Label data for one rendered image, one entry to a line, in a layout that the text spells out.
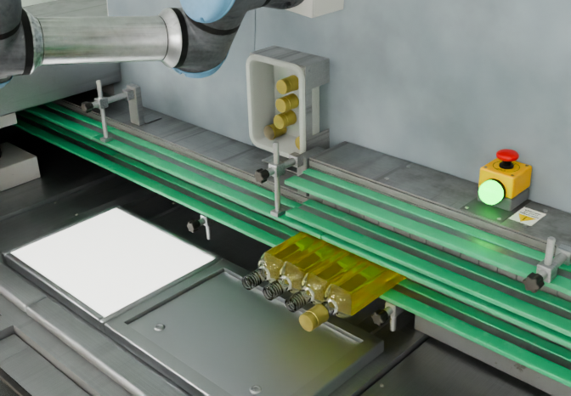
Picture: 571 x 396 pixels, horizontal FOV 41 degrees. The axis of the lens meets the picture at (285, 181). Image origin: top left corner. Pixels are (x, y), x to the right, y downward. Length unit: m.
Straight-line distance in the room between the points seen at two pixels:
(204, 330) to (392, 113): 0.60
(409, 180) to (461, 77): 0.22
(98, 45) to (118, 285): 0.58
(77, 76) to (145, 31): 0.80
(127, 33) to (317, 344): 0.70
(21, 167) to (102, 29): 1.00
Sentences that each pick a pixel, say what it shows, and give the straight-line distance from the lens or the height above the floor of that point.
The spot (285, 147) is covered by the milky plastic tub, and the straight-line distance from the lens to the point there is 1.74.
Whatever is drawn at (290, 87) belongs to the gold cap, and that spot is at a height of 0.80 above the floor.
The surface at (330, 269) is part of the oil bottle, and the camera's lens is 1.46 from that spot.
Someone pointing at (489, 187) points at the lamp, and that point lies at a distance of 1.40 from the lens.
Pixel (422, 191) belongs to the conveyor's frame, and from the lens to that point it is 1.48.
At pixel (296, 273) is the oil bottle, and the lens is 1.46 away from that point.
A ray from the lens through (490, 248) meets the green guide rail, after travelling 1.35.
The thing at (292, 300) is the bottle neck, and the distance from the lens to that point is 1.40.
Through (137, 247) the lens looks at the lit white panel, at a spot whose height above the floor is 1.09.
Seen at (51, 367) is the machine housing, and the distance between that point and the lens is 1.63.
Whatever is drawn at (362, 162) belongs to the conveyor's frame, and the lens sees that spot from 1.60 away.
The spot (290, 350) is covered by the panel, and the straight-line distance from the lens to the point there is 1.51.
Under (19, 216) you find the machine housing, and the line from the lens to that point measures 2.21.
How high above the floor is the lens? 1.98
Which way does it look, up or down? 40 degrees down
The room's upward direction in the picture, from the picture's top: 116 degrees counter-clockwise
